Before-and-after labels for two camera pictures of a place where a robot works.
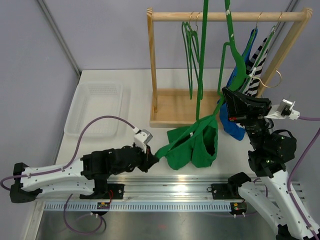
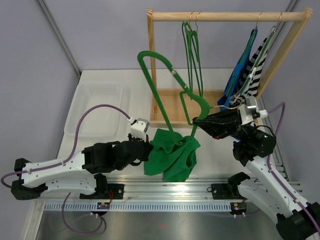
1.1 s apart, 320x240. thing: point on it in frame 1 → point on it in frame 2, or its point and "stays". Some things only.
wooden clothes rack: (168, 107) stays
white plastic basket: (92, 100) stays
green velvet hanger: (242, 70) → (204, 106)
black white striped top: (254, 68) stays
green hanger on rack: (188, 37) stays
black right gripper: (241, 108) → (222, 124)
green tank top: (197, 143) → (171, 155)
